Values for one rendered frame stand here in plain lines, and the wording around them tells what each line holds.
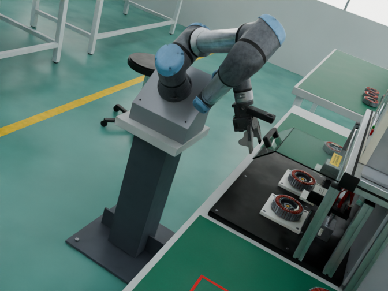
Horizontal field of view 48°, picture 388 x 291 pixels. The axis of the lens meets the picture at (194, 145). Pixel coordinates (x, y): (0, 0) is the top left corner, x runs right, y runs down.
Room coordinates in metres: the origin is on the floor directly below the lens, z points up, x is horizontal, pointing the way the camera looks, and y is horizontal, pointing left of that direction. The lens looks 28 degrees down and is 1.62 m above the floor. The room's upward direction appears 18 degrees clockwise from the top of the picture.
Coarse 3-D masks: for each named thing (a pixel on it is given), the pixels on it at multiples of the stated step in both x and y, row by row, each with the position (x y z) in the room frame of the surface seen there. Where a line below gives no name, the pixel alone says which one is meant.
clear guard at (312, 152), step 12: (288, 132) 1.36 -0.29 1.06; (300, 132) 1.38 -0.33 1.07; (276, 144) 1.25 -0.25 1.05; (288, 144) 1.25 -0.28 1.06; (300, 144) 1.28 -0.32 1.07; (312, 144) 1.31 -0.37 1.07; (324, 144) 1.35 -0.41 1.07; (288, 156) 1.17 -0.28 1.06; (300, 156) 1.20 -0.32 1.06; (312, 156) 1.22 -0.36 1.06; (324, 156) 1.25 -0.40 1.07; (312, 168) 1.15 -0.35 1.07; (324, 168) 1.17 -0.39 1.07; (336, 168) 1.20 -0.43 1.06; (336, 180) 1.12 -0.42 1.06
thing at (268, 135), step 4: (272, 128) 1.36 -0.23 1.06; (276, 128) 1.36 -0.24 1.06; (268, 132) 1.31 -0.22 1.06; (272, 132) 1.31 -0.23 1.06; (276, 132) 1.34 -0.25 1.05; (264, 136) 1.27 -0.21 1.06; (268, 136) 1.27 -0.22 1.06; (276, 136) 1.34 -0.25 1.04; (264, 140) 1.26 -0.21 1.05; (268, 140) 1.26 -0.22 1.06; (264, 144) 1.26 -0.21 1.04; (268, 144) 1.25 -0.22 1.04
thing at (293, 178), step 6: (294, 174) 1.55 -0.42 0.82; (300, 174) 1.58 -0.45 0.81; (306, 174) 1.58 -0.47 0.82; (288, 180) 1.54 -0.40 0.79; (294, 180) 1.51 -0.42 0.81; (300, 180) 1.52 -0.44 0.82; (306, 180) 1.55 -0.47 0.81; (312, 180) 1.55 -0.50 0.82; (294, 186) 1.51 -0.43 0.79; (300, 186) 1.50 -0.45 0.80; (306, 186) 1.50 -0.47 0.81
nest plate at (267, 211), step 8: (272, 200) 1.36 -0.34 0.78; (264, 208) 1.30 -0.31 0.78; (272, 208) 1.31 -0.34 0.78; (264, 216) 1.27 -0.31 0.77; (272, 216) 1.27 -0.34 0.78; (304, 216) 1.33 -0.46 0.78; (280, 224) 1.25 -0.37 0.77; (288, 224) 1.25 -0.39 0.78; (296, 224) 1.27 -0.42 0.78; (296, 232) 1.23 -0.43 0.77
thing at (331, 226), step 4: (328, 216) 1.32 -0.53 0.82; (324, 220) 1.28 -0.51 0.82; (332, 220) 1.30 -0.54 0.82; (324, 224) 1.26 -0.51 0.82; (332, 224) 1.27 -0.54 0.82; (320, 228) 1.25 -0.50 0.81; (324, 228) 1.24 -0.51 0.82; (328, 228) 1.24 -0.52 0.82; (332, 228) 1.25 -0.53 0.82; (324, 232) 1.24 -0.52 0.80; (328, 232) 1.24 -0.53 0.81; (332, 232) 1.24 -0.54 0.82; (316, 236) 1.25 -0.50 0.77; (320, 236) 1.24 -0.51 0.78; (324, 236) 1.24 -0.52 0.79; (328, 236) 1.24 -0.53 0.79; (324, 240) 1.24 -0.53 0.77
